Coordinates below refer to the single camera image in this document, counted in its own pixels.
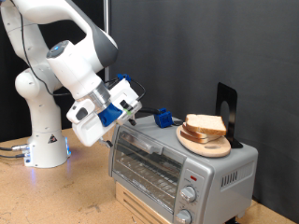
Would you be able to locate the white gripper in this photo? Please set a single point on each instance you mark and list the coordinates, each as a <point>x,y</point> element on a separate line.
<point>87,130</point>

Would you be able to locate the white bread slice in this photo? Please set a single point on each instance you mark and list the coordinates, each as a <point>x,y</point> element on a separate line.
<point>207,123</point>

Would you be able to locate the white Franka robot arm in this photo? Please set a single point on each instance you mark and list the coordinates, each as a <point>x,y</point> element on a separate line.
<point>78,65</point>

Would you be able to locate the silver toaster oven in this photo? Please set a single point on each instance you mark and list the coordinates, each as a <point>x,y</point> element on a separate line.
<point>155,133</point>

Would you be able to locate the silver oven knob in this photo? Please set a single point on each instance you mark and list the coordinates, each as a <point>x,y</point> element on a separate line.
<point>188,194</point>
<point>183,217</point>

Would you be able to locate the round wooden plate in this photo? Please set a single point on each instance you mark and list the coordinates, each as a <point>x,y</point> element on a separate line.
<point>211,151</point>

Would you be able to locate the vertical metal pole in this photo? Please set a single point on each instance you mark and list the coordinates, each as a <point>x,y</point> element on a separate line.
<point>106,15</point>

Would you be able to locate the black metal bookend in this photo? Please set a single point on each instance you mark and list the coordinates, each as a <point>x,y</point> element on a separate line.
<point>232,96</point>

